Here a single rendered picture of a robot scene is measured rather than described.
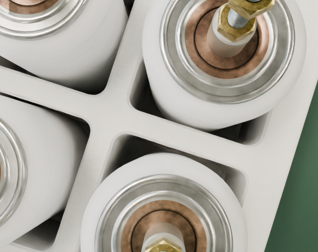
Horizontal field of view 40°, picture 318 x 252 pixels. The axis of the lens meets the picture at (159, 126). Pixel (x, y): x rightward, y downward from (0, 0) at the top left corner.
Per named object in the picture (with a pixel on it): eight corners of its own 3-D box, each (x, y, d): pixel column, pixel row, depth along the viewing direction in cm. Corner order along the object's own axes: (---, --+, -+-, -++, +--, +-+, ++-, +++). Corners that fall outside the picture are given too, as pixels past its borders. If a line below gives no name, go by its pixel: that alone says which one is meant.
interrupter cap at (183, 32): (318, 23, 25) (322, 19, 24) (241, 131, 25) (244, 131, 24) (209, -52, 25) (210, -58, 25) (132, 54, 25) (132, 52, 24)
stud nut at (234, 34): (261, 20, 22) (264, 15, 21) (241, 48, 22) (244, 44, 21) (228, -3, 22) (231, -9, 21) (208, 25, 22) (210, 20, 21)
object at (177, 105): (269, 71, 43) (345, 17, 25) (212, 152, 42) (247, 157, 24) (188, 15, 43) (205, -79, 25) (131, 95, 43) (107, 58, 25)
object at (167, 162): (164, 272, 42) (163, 368, 24) (93, 201, 42) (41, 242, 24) (234, 201, 42) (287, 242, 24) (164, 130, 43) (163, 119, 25)
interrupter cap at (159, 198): (163, 339, 24) (163, 344, 24) (68, 241, 25) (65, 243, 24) (259, 241, 24) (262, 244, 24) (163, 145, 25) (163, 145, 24)
